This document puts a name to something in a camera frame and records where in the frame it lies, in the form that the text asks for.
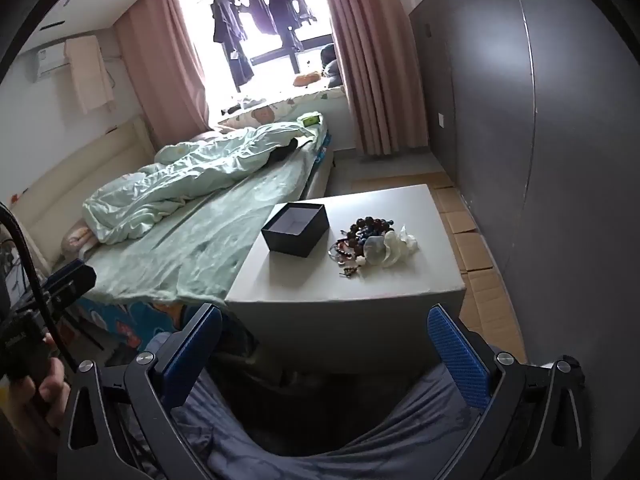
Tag dark wooden bead bracelet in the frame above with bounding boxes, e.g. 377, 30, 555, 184
346, 214, 396, 248

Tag black jewelry box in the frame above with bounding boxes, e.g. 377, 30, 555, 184
262, 203, 329, 258

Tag person's left hand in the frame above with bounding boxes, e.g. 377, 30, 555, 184
1, 356, 70, 451

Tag flattened cardboard floor sheets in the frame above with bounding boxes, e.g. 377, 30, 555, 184
352, 171, 527, 364

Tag pink pillow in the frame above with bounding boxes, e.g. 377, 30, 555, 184
61, 220, 100, 260

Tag cream padded headboard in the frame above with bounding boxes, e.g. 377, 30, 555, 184
11, 116, 155, 275

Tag green bed sheet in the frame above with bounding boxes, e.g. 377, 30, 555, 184
88, 117, 330, 304

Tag white low table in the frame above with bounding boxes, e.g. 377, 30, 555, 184
223, 183, 468, 374

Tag light green duvet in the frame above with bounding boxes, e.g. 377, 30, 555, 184
81, 116, 326, 245

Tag beige hanging towel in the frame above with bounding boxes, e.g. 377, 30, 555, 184
64, 36, 116, 114

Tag black garment on bed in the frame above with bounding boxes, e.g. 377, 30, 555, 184
267, 138, 298, 166

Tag white air conditioner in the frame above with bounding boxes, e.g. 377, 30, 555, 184
36, 42, 70, 79

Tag dark grey wardrobe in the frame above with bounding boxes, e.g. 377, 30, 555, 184
411, 0, 639, 479

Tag green box on bed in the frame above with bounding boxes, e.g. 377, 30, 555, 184
297, 113, 322, 128

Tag pink curtain left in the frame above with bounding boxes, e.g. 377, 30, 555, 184
114, 0, 209, 148

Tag pink curtain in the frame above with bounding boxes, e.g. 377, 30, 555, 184
328, 0, 428, 156
114, 0, 209, 148

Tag patterned window seat cushion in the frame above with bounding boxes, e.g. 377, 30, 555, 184
219, 87, 352, 129

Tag orange plush toy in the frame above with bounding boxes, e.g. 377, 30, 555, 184
293, 70, 322, 88

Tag dark pillows on sill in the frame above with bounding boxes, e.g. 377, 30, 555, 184
320, 44, 343, 88

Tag pink curtain right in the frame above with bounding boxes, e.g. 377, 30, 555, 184
328, 0, 428, 156

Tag dark hanging clothes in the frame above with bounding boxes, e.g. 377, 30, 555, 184
210, 0, 318, 90

